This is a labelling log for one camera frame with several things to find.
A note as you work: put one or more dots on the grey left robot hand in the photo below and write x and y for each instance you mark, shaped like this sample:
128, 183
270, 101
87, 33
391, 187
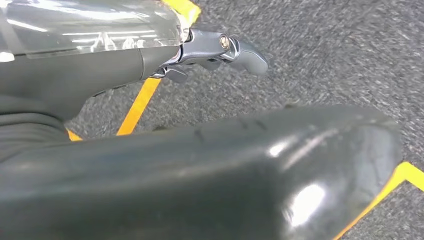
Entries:
165, 185

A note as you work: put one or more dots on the yellow floor tape square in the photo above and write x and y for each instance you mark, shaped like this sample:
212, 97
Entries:
139, 106

